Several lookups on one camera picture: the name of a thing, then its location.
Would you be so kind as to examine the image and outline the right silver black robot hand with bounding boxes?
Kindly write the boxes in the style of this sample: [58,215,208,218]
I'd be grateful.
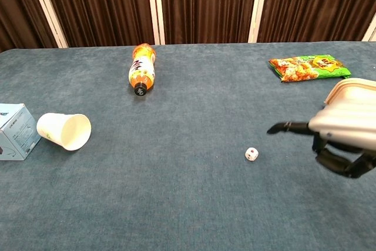
[266,96,376,179]

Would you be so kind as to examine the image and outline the white die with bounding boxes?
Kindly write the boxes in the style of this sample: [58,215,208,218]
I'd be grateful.
[244,147,260,162]

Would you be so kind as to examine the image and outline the beige plastic container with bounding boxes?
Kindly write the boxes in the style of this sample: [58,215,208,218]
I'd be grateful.
[323,78,376,108]

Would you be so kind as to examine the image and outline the green orange snack bag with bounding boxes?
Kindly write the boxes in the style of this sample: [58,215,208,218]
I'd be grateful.
[268,54,352,83]

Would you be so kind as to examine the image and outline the brown pleated curtain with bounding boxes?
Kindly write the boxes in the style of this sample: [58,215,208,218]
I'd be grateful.
[159,0,260,45]
[257,0,376,43]
[0,0,59,53]
[39,0,156,48]

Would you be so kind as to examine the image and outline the blue table cloth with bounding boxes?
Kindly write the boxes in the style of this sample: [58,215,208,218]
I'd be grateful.
[0,41,376,251]

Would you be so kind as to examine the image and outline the orange drink bottle black cap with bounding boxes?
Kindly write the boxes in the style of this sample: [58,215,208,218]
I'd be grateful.
[128,43,157,96]

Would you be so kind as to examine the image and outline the white paper cup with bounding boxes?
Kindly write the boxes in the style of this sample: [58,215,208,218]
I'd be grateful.
[36,112,92,152]

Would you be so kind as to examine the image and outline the light blue cardboard box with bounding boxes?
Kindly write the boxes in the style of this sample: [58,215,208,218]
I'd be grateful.
[0,103,42,162]

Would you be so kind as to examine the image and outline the white screen frame post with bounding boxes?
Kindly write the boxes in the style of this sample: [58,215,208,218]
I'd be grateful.
[145,0,166,46]
[25,0,69,49]
[362,12,376,42]
[247,0,271,43]

